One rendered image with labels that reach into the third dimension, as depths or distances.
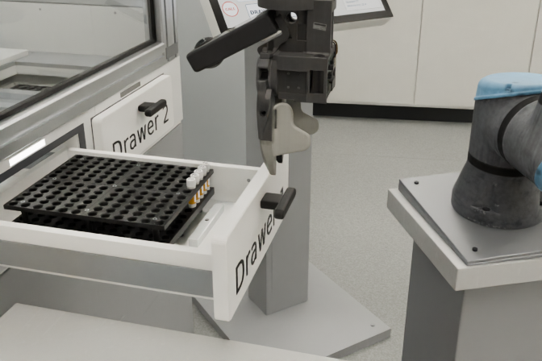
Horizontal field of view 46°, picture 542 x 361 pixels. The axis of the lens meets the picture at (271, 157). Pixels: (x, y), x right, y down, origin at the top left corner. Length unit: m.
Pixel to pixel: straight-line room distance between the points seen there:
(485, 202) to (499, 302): 0.16
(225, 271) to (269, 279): 1.28
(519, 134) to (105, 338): 0.62
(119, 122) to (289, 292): 1.09
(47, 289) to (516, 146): 0.72
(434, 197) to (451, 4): 2.65
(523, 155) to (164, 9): 0.75
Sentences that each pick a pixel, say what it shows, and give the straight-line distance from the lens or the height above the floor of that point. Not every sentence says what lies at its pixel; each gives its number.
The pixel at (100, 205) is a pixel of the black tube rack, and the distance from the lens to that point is 0.85.
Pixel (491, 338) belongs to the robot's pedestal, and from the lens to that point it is 1.15.
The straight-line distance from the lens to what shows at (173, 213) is 0.81.
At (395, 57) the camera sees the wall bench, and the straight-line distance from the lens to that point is 3.75.
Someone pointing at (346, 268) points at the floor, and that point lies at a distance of 2.37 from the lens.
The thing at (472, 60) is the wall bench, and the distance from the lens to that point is 3.80.
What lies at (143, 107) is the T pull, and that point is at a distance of 1.18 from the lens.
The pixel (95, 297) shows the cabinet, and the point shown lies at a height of 0.61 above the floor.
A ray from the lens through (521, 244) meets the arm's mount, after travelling 1.05.
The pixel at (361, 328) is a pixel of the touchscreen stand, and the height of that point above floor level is 0.03.
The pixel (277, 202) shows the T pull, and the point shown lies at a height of 0.91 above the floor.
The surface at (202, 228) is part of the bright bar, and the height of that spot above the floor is 0.85.
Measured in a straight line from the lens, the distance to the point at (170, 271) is 0.75.
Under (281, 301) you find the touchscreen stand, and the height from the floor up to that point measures 0.07.
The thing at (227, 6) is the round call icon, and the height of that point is 1.02.
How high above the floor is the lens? 1.27
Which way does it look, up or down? 23 degrees down
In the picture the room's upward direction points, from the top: straight up
